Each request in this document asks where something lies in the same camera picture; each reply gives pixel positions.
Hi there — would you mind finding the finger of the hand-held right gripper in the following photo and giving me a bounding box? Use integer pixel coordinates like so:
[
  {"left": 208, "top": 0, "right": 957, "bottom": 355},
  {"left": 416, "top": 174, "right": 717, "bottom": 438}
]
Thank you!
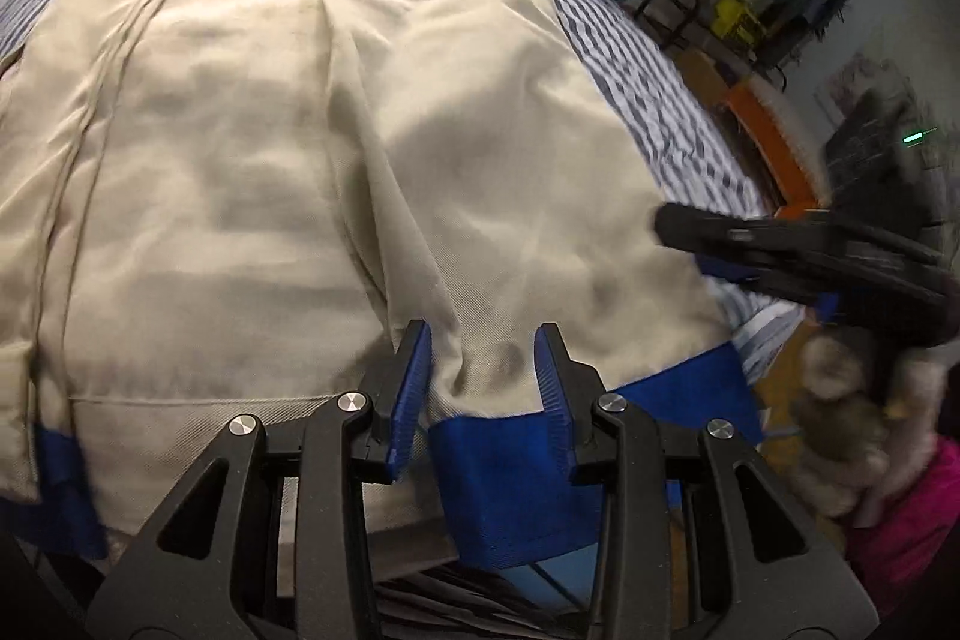
[
  {"left": 655, "top": 201, "right": 947, "bottom": 270},
  {"left": 739, "top": 261, "right": 960, "bottom": 350}
]

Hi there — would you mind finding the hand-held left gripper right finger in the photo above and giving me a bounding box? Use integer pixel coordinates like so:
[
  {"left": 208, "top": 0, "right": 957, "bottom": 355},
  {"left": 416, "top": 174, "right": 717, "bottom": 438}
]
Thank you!
[{"left": 531, "top": 323, "right": 880, "bottom": 640}]

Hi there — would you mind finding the blue striped blanket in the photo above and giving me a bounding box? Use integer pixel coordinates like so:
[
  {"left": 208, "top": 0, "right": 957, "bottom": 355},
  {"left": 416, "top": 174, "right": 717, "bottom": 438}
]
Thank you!
[{"left": 0, "top": 0, "right": 811, "bottom": 640}]

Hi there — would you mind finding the beige and blue jacket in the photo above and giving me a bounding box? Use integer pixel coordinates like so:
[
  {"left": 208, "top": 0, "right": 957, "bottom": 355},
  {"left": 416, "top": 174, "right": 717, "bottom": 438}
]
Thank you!
[{"left": 0, "top": 0, "right": 758, "bottom": 570}]

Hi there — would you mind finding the wall poster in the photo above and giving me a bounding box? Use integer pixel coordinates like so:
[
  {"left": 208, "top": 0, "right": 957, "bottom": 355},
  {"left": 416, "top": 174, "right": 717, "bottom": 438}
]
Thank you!
[{"left": 817, "top": 51, "right": 916, "bottom": 124}]

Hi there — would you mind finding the orange ottoman with white cover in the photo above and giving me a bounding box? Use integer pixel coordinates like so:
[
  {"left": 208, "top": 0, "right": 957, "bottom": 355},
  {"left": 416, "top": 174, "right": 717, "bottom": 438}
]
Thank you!
[{"left": 724, "top": 77, "right": 833, "bottom": 217}]

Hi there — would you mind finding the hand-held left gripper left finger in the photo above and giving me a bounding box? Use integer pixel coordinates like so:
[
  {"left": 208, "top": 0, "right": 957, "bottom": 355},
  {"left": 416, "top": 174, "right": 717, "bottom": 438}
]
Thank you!
[{"left": 86, "top": 319, "right": 434, "bottom": 640}]

